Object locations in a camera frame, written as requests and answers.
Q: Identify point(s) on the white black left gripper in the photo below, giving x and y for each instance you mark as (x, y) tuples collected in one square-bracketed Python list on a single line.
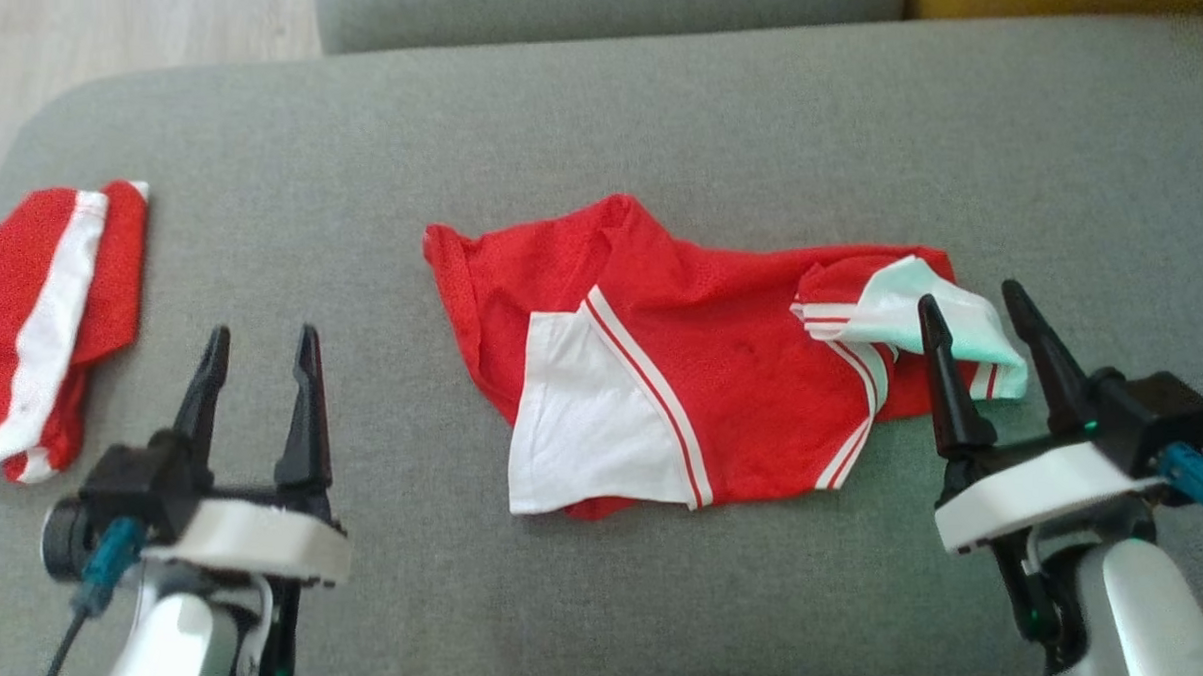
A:
[(269, 545)]

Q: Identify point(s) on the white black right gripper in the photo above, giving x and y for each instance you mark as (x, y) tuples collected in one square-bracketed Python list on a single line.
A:
[(1037, 493)]

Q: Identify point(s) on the red shirt white striped sleeves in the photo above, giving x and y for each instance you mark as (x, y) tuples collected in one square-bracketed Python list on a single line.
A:
[(743, 373)]

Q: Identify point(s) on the red shorts white side stripe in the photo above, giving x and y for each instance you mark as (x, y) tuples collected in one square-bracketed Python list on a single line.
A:
[(0, 299)]

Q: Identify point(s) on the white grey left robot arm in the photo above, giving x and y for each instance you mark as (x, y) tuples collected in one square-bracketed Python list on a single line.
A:
[(172, 653)]

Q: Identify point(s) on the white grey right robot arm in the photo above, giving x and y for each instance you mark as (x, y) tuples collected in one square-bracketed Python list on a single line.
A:
[(1141, 609)]

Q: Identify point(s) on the grey fabric sofa ottoman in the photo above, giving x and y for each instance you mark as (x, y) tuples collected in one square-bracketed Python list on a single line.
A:
[(654, 126)]

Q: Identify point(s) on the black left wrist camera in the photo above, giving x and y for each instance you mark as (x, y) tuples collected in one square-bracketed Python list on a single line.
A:
[(136, 484)]

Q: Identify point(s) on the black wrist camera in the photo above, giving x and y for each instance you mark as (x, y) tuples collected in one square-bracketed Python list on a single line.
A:
[(1159, 409), (136, 484)]

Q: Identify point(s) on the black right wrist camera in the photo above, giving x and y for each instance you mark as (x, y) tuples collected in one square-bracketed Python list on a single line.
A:
[(1159, 409)]

